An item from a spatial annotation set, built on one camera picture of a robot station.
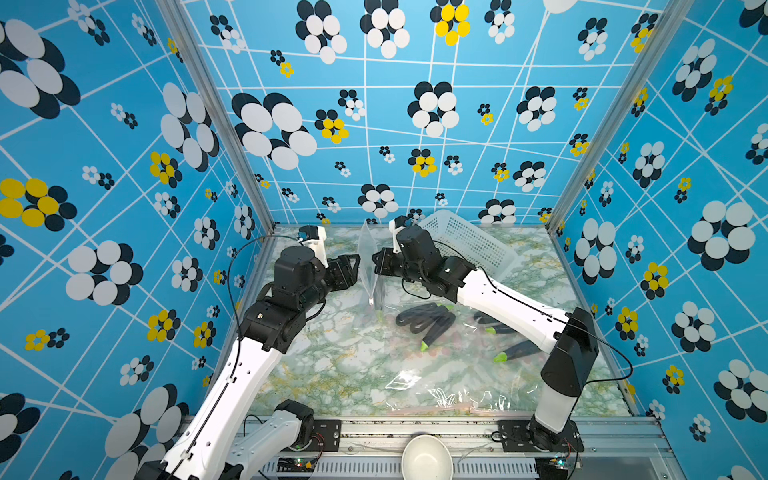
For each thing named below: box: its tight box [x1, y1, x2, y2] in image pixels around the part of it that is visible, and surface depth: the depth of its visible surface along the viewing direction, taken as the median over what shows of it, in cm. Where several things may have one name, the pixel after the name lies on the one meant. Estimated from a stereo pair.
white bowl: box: [401, 434, 454, 480], surface depth 70 cm
